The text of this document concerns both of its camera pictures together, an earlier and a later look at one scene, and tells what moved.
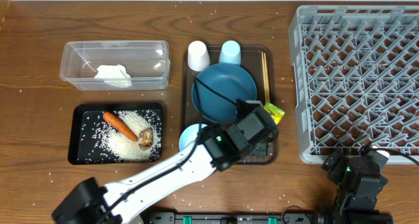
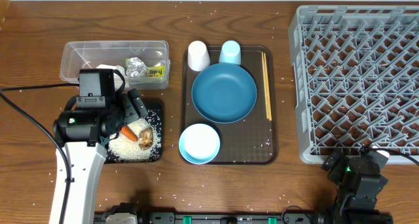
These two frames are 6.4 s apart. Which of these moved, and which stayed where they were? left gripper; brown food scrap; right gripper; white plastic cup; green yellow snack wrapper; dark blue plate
Moved: left gripper; green yellow snack wrapper
Stayed: brown food scrap; white plastic cup; right gripper; dark blue plate
